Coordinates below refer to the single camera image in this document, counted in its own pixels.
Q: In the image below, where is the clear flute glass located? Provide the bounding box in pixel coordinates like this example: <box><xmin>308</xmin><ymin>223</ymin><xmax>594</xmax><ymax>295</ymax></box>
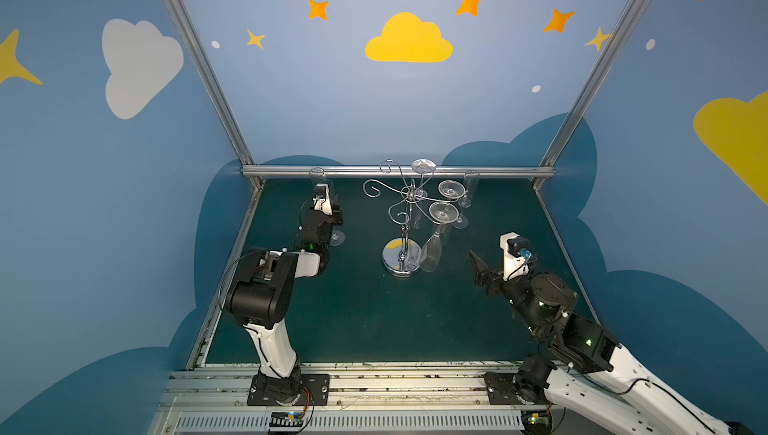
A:
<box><xmin>330</xmin><ymin>228</ymin><xmax>345</xmax><ymax>247</ymax></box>
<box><xmin>411</xmin><ymin>158</ymin><xmax>437</xmax><ymax>202</ymax></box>
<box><xmin>309</xmin><ymin>167</ymin><xmax>333</xmax><ymax>195</ymax></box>
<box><xmin>452</xmin><ymin>170</ymin><xmax>480</xmax><ymax>230</ymax></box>

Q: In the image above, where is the clear wine glass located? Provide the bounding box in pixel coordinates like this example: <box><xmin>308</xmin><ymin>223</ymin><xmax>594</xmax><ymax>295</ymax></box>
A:
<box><xmin>420</xmin><ymin>202</ymin><xmax>459</xmax><ymax>273</ymax></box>
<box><xmin>438</xmin><ymin>180</ymin><xmax>466</xmax><ymax>201</ymax></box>

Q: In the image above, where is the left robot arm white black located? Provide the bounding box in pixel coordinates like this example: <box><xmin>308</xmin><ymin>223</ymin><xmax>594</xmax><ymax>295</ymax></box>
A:
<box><xmin>221</xmin><ymin>182</ymin><xmax>343</xmax><ymax>406</ymax></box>

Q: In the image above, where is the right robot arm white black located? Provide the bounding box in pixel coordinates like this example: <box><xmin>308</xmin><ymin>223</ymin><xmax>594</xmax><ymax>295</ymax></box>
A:
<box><xmin>469</xmin><ymin>253</ymin><xmax>750</xmax><ymax>434</ymax></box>

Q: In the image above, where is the chrome wine glass rack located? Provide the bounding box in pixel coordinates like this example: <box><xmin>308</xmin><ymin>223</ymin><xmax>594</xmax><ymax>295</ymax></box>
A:
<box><xmin>363</xmin><ymin>160</ymin><xmax>459</xmax><ymax>279</ymax></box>

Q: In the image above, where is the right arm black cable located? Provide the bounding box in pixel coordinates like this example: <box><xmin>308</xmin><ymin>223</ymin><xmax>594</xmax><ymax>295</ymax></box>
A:
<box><xmin>506</xmin><ymin>254</ymin><xmax>538</xmax><ymax>283</ymax></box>

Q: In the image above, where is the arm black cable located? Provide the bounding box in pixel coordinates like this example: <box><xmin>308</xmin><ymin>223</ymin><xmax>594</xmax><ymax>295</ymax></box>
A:
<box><xmin>506</xmin><ymin>254</ymin><xmax>538</xmax><ymax>283</ymax></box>
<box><xmin>215</xmin><ymin>248</ymin><xmax>265</xmax><ymax>310</ymax></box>

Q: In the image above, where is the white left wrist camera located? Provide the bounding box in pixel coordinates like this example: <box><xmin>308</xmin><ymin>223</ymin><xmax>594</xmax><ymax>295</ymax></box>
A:
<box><xmin>312</xmin><ymin>183</ymin><xmax>333</xmax><ymax>217</ymax></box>

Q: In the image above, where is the aluminium back frame rail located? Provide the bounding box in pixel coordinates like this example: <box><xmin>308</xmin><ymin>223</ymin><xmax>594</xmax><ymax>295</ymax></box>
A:
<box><xmin>241</xmin><ymin>164</ymin><xmax>556</xmax><ymax>179</ymax></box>

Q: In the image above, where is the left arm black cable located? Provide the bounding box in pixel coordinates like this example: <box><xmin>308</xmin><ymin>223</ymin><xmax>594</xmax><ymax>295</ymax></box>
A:
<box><xmin>215</xmin><ymin>248</ymin><xmax>265</xmax><ymax>310</ymax></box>

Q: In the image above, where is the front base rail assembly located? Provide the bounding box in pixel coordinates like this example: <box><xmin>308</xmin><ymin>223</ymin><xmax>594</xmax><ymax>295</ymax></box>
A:
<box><xmin>149</xmin><ymin>360</ymin><xmax>613</xmax><ymax>435</ymax></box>

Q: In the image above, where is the aluminium left floor rail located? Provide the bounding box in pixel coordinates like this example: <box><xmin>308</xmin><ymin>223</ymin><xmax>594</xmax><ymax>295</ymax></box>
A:
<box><xmin>184</xmin><ymin>188</ymin><xmax>263</xmax><ymax>371</ymax></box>

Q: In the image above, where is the aluminium right corner post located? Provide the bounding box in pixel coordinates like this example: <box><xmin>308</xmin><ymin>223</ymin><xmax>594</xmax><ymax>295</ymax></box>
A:
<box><xmin>532</xmin><ymin>0</ymin><xmax>652</xmax><ymax>192</ymax></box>

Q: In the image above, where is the aluminium corner post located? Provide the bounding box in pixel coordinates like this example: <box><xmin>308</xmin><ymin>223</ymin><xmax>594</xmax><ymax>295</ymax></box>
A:
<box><xmin>163</xmin><ymin>0</ymin><xmax>253</xmax><ymax>169</ymax></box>
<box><xmin>532</xmin><ymin>0</ymin><xmax>652</xmax><ymax>192</ymax></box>

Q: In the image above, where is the aluminium left corner post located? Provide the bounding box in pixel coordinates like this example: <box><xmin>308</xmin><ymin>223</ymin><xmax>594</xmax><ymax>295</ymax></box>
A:
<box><xmin>163</xmin><ymin>0</ymin><xmax>253</xmax><ymax>169</ymax></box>

